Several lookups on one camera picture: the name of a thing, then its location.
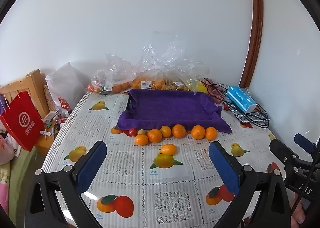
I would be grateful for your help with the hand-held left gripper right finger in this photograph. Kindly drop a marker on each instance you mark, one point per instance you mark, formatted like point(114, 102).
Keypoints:
point(225, 168)

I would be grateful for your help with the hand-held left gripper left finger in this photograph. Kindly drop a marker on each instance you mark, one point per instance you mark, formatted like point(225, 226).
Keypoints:
point(91, 165)

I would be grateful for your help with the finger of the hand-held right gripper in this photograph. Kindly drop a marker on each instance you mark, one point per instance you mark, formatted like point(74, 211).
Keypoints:
point(280, 149)
point(303, 141)

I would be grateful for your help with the small mandarin orange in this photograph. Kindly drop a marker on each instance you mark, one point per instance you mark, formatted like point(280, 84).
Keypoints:
point(165, 131)
point(169, 149)
point(211, 133)
point(141, 140)

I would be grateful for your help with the red cherry tomato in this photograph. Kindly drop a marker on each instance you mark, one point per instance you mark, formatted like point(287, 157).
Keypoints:
point(226, 107)
point(132, 132)

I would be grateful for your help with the greenish longan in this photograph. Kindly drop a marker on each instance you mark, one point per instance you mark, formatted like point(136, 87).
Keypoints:
point(141, 132)

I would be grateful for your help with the purple towel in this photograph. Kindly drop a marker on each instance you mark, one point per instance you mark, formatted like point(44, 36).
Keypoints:
point(170, 108)

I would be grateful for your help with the person's right hand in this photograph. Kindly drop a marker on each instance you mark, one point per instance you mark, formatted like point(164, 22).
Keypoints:
point(297, 215)

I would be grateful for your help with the grey checked cloth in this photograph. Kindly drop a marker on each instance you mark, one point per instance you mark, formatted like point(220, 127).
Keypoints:
point(246, 117)

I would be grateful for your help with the wooden bedside table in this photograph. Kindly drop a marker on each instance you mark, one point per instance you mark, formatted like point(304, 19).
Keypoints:
point(45, 145)

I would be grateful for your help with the cluster of small bottles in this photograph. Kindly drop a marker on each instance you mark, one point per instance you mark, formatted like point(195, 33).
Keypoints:
point(53, 119)

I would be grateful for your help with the blue tissue pack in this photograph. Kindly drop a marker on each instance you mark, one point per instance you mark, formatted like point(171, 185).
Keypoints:
point(241, 99)

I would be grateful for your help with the green bedsheet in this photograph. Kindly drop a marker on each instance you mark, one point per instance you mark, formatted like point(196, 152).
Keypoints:
point(22, 175)

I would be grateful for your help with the clear bag of red tomatoes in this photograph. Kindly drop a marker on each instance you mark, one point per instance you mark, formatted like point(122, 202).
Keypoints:
point(215, 94)

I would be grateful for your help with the brown patterned packet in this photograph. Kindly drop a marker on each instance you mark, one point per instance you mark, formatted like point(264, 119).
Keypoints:
point(49, 98)

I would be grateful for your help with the clear bag of mandarins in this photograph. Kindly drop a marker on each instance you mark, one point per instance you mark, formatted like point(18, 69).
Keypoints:
point(105, 85)

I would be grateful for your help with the red paper shopping bag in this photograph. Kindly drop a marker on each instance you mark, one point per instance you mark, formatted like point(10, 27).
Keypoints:
point(20, 123)

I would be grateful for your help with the yellow packet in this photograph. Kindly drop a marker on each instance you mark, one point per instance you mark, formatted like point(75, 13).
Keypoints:
point(198, 87)

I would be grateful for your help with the pink plush toy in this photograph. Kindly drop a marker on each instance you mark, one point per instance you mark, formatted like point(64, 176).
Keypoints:
point(6, 150)

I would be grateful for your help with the white plastic bag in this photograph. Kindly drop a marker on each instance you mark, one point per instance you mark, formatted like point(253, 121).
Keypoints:
point(67, 80)

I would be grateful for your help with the pink cloth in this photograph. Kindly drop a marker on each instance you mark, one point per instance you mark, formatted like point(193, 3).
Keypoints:
point(3, 193)

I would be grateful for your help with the clear bag of longans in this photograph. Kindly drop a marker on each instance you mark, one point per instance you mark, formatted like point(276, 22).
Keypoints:
point(177, 86)

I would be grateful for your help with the large clear bag of oranges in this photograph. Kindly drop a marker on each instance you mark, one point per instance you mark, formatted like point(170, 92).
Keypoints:
point(150, 78)

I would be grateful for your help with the brown wooden door frame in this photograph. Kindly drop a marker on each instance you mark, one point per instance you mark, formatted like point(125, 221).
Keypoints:
point(258, 18)

